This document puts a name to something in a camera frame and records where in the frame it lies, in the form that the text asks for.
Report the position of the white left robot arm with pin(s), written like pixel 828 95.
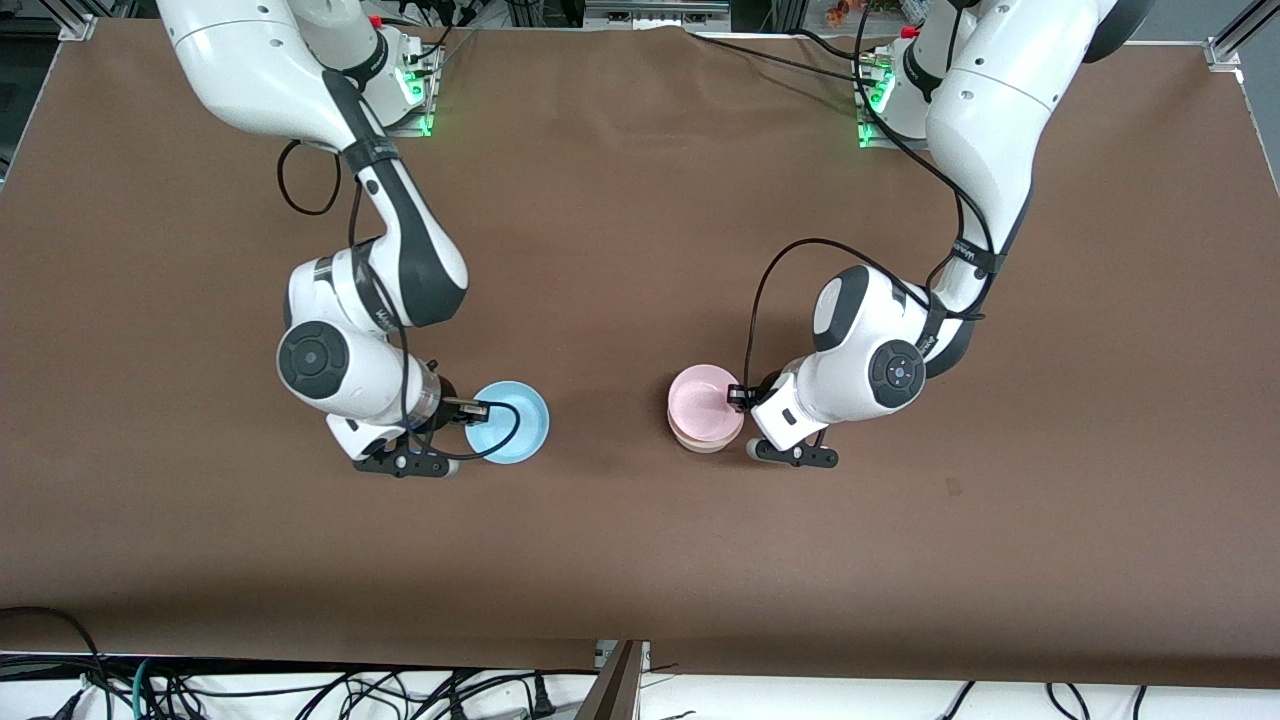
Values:
pixel 1000 100

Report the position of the orange object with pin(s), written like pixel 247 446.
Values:
pixel 838 12

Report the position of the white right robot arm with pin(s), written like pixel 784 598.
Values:
pixel 260 60

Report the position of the brown table cover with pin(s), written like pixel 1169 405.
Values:
pixel 640 560

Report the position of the aluminium corner bracket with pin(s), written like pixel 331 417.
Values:
pixel 78 28
pixel 1235 40

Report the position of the black power plug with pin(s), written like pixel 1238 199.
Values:
pixel 542 697

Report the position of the white bowl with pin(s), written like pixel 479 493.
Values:
pixel 705 446

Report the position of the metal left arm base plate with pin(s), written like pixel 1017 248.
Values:
pixel 870 135

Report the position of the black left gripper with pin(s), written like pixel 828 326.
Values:
pixel 768 387

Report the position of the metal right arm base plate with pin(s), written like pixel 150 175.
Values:
pixel 425 115

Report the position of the grey metal rack device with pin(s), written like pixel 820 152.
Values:
pixel 655 10

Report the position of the blue bowl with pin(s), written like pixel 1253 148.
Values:
pixel 520 425

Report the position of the aluminium profile beam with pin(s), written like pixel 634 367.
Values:
pixel 615 685

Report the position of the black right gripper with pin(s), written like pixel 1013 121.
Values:
pixel 452 403

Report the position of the pink bowl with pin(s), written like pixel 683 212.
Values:
pixel 700 400

